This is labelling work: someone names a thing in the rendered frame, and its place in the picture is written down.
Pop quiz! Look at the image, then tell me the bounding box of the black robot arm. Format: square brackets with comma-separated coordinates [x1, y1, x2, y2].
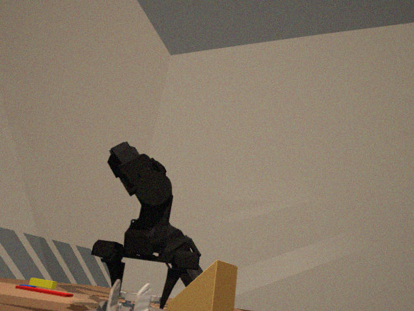
[108, 141, 203, 287]

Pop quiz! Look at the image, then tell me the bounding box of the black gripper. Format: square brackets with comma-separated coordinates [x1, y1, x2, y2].
[91, 214, 199, 309]

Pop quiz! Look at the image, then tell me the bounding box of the red curved bar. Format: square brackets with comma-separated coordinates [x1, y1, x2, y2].
[16, 286, 74, 297]

